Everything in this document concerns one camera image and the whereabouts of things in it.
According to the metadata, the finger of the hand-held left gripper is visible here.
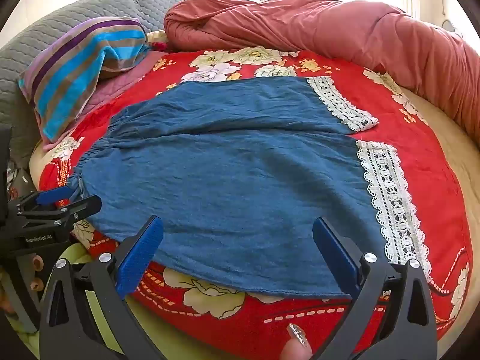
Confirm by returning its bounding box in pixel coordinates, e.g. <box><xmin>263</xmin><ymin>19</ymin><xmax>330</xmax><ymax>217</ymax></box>
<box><xmin>7</xmin><ymin>185</ymin><xmax>74</xmax><ymax>214</ymax></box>
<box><xmin>19</xmin><ymin>195</ymin><xmax>103</xmax><ymax>229</ymax></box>

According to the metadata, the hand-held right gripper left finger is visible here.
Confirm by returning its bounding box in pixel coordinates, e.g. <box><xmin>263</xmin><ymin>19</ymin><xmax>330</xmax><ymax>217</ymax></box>
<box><xmin>37</xmin><ymin>215</ymin><xmax>166</xmax><ymax>360</ymax></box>

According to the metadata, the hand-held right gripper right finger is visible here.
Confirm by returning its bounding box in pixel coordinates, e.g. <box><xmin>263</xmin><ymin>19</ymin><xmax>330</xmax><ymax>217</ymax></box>
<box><xmin>311</xmin><ymin>217</ymin><xmax>439</xmax><ymax>360</ymax></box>

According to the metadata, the blue denim pants lace trim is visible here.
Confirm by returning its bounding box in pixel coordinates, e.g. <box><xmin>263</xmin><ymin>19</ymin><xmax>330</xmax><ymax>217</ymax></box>
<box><xmin>69</xmin><ymin>76</ymin><xmax>432</xmax><ymax>297</ymax></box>

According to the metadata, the person's left hand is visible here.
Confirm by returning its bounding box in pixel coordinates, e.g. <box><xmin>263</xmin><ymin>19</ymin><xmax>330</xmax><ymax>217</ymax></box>
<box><xmin>0</xmin><ymin>253</ymin><xmax>45</xmax><ymax>316</ymax></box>

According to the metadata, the person's right hand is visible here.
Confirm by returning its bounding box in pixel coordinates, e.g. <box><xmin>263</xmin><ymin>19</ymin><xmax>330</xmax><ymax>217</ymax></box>
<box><xmin>281</xmin><ymin>323</ymin><xmax>314</xmax><ymax>360</ymax></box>

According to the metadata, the person's green clothing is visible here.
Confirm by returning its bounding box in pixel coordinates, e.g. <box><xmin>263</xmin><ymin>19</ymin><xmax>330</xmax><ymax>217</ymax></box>
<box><xmin>0</xmin><ymin>244</ymin><xmax>241</xmax><ymax>360</ymax></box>

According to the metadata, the striped pillow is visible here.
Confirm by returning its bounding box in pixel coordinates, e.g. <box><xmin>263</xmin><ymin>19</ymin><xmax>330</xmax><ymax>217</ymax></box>
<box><xmin>18</xmin><ymin>17</ymin><xmax>151</xmax><ymax>141</ymax></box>

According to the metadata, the red floral blanket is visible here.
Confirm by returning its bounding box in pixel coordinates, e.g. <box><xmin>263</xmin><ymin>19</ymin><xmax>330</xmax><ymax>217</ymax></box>
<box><xmin>37</xmin><ymin>47</ymin><xmax>475</xmax><ymax>357</ymax></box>

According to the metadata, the pink quilted pillow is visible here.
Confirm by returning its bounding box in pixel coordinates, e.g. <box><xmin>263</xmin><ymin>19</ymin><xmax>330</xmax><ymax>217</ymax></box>
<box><xmin>41</xmin><ymin>50</ymin><xmax>166</xmax><ymax>151</ymax></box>

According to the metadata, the beige bed sheet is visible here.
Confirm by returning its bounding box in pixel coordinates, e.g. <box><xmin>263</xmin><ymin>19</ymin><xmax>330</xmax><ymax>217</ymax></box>
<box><xmin>397</xmin><ymin>86</ymin><xmax>480</xmax><ymax>346</ymax></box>

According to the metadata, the grey quilted headboard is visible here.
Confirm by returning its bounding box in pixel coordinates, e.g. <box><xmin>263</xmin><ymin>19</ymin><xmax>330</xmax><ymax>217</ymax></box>
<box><xmin>0</xmin><ymin>0</ymin><xmax>216</xmax><ymax>169</ymax></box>

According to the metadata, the pink comforter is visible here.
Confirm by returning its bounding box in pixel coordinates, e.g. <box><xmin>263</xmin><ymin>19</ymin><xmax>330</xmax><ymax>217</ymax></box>
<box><xmin>164</xmin><ymin>0</ymin><xmax>480</xmax><ymax>147</ymax></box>

